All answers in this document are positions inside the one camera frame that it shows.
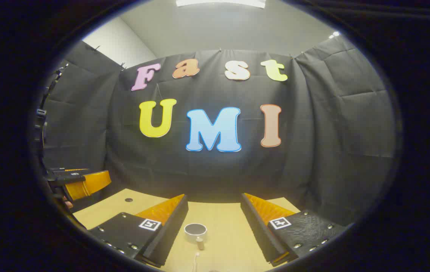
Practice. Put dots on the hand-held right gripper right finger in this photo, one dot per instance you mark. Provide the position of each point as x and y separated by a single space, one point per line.
260 234

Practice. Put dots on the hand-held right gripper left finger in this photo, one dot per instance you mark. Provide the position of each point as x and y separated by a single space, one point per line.
169 234

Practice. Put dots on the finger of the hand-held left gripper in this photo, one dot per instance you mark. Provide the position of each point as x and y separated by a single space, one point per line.
90 183

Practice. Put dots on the wooden toothbrush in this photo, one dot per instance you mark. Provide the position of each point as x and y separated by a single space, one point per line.
196 256

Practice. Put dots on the light wooden desktop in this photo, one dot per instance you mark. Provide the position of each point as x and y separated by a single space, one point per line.
222 219

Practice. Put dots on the black backdrop cloth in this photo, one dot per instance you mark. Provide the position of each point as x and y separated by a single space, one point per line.
214 177

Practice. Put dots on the ceiling light panel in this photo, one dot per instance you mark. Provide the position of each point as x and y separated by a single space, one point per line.
334 34
220 3

